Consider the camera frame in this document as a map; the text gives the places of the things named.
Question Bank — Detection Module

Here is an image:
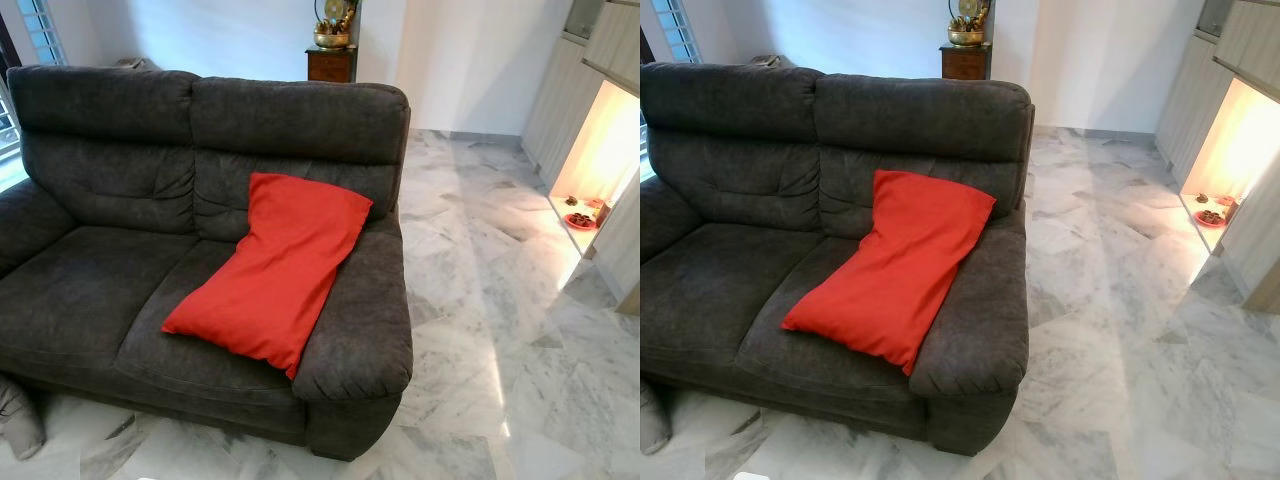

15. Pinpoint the red pillow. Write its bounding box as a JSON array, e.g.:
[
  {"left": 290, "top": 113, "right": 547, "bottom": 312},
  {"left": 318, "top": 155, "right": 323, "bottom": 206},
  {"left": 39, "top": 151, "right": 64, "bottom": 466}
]
[
  {"left": 780, "top": 169, "right": 998, "bottom": 378},
  {"left": 161, "top": 172, "right": 374, "bottom": 381}
]

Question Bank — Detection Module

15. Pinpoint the large grey fabric sofa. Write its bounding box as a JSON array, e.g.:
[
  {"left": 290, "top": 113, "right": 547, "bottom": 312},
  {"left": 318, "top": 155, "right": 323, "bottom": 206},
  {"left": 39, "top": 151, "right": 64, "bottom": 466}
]
[
  {"left": 0, "top": 65, "right": 414, "bottom": 463},
  {"left": 640, "top": 62, "right": 1036, "bottom": 458}
]

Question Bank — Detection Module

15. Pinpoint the light wood built-in cupboard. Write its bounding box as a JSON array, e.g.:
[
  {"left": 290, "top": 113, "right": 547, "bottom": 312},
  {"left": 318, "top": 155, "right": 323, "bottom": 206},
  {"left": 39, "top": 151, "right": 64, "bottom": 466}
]
[
  {"left": 520, "top": 0, "right": 641, "bottom": 316},
  {"left": 1155, "top": 0, "right": 1280, "bottom": 313}
]

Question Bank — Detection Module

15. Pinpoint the brown wooden cabinet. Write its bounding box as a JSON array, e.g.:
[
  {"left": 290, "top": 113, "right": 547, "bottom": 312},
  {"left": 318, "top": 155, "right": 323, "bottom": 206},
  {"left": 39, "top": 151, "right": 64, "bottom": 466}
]
[
  {"left": 940, "top": 44, "right": 993, "bottom": 81},
  {"left": 306, "top": 47, "right": 359, "bottom": 84}
]

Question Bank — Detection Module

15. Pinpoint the brass ornamental urn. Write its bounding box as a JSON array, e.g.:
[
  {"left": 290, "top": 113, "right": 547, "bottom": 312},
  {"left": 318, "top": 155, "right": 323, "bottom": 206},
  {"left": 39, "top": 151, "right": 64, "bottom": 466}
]
[
  {"left": 947, "top": 0, "right": 993, "bottom": 48},
  {"left": 313, "top": 0, "right": 358, "bottom": 51}
]

